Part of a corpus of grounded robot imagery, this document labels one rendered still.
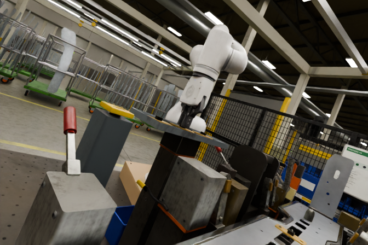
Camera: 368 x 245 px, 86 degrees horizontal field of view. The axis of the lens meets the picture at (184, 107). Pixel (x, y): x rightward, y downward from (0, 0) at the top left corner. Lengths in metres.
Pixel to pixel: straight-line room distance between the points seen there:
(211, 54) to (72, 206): 0.53
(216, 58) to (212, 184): 0.38
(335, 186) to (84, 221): 1.34
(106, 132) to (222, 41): 0.44
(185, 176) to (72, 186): 0.23
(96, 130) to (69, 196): 0.19
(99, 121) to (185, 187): 0.23
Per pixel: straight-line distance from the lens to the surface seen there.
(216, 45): 0.65
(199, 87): 0.61
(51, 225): 0.29
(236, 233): 0.55
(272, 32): 4.58
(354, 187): 1.74
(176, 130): 0.51
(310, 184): 1.56
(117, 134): 0.46
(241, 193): 0.61
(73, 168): 0.34
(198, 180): 0.44
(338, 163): 1.47
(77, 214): 0.28
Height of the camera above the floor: 1.21
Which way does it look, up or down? 2 degrees up
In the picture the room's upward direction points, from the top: 23 degrees clockwise
